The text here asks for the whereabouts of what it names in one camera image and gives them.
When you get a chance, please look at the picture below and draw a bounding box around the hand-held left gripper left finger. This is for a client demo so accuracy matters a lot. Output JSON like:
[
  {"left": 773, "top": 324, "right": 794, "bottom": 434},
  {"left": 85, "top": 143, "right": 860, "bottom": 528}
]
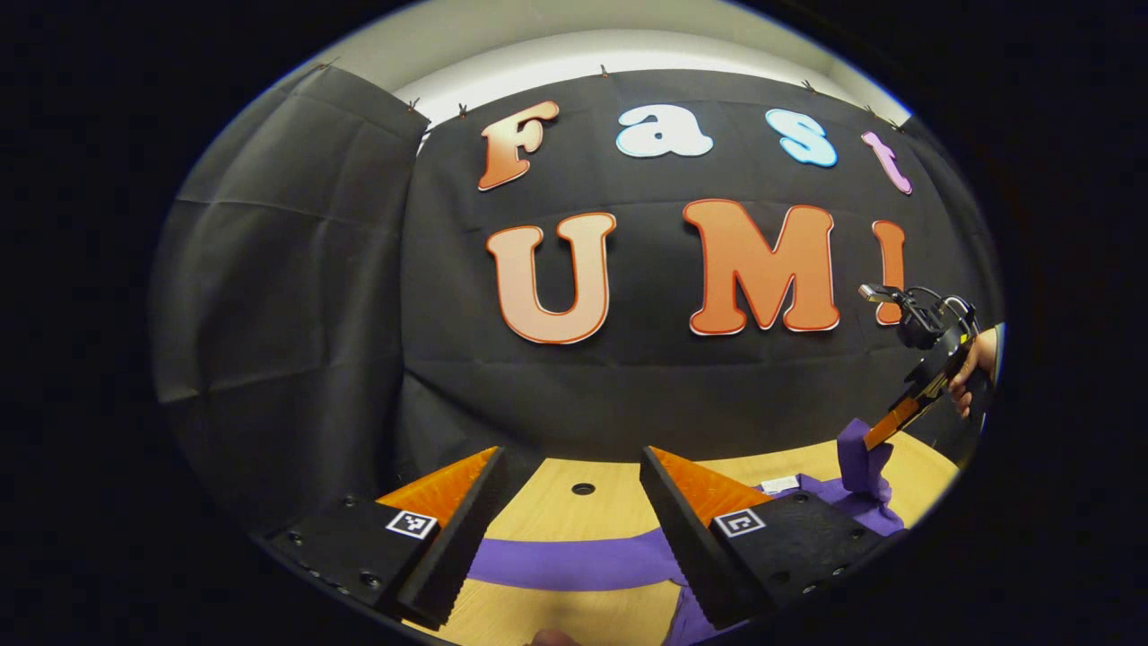
[{"left": 269, "top": 446, "right": 508, "bottom": 629}]

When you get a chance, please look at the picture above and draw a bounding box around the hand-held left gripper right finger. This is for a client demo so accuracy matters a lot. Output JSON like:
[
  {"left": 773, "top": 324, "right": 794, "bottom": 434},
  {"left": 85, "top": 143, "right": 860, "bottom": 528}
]
[{"left": 639, "top": 446, "right": 907, "bottom": 629}]

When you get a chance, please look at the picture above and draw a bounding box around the purple shirt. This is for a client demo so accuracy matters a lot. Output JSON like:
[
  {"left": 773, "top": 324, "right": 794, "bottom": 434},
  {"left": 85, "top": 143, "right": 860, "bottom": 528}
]
[{"left": 466, "top": 417, "right": 907, "bottom": 646}]

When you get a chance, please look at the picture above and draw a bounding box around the black backdrop cloth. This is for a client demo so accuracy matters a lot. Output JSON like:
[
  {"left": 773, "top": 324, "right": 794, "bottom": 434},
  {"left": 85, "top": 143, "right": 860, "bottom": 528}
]
[{"left": 152, "top": 63, "right": 1005, "bottom": 539}]

